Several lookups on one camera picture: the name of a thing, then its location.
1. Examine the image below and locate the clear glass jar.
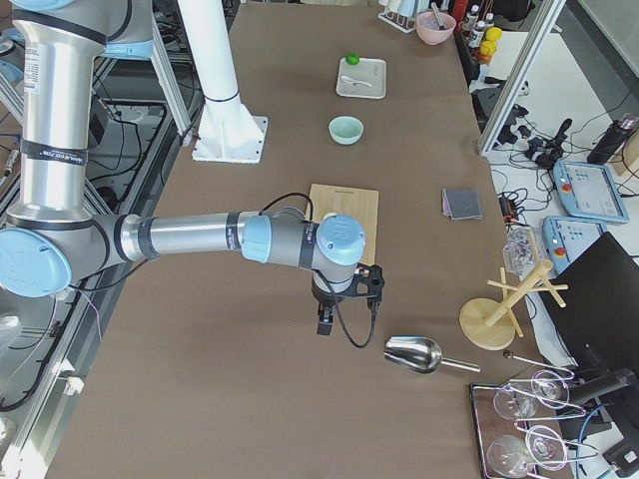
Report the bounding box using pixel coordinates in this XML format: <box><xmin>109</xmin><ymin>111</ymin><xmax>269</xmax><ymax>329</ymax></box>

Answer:
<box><xmin>502</xmin><ymin>227</ymin><xmax>542</xmax><ymax>276</ymax></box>

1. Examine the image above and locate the lower teach pendant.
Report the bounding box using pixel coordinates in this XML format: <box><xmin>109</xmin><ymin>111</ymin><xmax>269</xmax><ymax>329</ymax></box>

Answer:
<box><xmin>542</xmin><ymin>216</ymin><xmax>607</xmax><ymax>273</ymax></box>

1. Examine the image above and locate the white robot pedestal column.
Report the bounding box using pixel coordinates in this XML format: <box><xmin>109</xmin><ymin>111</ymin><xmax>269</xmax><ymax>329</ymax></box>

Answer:
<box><xmin>179</xmin><ymin>0</ymin><xmax>268</xmax><ymax>165</ymax></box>

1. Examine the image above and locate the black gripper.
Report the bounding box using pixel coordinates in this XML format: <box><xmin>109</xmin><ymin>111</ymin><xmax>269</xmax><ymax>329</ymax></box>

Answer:
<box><xmin>312</xmin><ymin>282</ymin><xmax>335</xmax><ymax>335</ymax></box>

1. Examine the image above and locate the green lime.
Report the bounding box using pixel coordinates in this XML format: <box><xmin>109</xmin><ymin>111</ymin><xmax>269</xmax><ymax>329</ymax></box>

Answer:
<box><xmin>345</xmin><ymin>53</ymin><xmax>360</xmax><ymax>65</ymax></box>

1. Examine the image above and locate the upper teach pendant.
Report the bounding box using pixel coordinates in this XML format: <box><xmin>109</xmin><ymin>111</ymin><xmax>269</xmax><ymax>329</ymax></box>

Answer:
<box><xmin>552</xmin><ymin>160</ymin><xmax>630</xmax><ymax>224</ymax></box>

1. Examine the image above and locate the teach pendant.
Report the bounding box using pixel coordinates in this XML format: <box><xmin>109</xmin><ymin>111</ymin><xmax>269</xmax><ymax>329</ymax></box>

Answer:
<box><xmin>542</xmin><ymin>216</ymin><xmax>607</xmax><ymax>273</ymax></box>
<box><xmin>552</xmin><ymin>160</ymin><xmax>630</xmax><ymax>224</ymax></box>

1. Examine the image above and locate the bamboo cutting board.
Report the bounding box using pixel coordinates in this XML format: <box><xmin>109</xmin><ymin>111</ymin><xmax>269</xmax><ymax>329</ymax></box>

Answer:
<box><xmin>310</xmin><ymin>184</ymin><xmax>378</xmax><ymax>265</ymax></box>

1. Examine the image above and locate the grey folded cloth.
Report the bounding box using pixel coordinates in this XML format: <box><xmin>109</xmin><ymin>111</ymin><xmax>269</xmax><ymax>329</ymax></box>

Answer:
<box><xmin>441</xmin><ymin>189</ymin><xmax>483</xmax><ymax>221</ymax></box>

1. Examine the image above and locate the white rectangular tray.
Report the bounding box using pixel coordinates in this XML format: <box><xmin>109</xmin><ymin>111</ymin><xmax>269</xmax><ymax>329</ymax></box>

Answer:
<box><xmin>335</xmin><ymin>57</ymin><xmax>387</xmax><ymax>100</ymax></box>

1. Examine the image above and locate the steel scoop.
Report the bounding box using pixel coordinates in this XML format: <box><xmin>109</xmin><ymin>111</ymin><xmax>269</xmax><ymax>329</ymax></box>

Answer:
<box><xmin>383</xmin><ymin>335</ymin><xmax>481</xmax><ymax>374</ymax></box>

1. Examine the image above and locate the pink bowl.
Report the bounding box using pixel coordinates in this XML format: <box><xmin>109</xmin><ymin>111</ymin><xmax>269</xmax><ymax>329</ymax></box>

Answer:
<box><xmin>415</xmin><ymin>11</ymin><xmax>457</xmax><ymax>45</ymax></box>

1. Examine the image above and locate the wine glass rack tray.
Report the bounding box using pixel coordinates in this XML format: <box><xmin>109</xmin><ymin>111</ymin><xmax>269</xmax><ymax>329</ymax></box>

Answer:
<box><xmin>469</xmin><ymin>367</ymin><xmax>598</xmax><ymax>478</ymax></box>

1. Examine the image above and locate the light green bowl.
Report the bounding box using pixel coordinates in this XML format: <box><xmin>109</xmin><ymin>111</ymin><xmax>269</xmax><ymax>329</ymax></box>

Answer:
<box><xmin>328</xmin><ymin>116</ymin><xmax>364</xmax><ymax>146</ymax></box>

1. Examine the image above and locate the black monitor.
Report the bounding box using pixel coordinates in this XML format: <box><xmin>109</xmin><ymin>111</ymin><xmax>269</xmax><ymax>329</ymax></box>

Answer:
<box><xmin>551</xmin><ymin>233</ymin><xmax>638</xmax><ymax>371</ymax></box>

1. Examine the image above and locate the wooden mug tree stand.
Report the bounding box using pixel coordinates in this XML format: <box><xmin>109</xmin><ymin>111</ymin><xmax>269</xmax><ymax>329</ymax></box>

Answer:
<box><xmin>459</xmin><ymin>259</ymin><xmax>569</xmax><ymax>350</ymax></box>

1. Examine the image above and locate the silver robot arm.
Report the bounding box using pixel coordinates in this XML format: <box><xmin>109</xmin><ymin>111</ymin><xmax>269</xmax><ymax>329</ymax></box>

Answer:
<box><xmin>1</xmin><ymin>1</ymin><xmax>371</xmax><ymax>334</ymax></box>

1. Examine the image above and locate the yellow toy fruit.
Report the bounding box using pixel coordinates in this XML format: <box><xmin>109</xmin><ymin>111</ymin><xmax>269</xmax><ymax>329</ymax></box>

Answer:
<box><xmin>479</xmin><ymin>27</ymin><xmax>502</xmax><ymax>58</ymax></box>

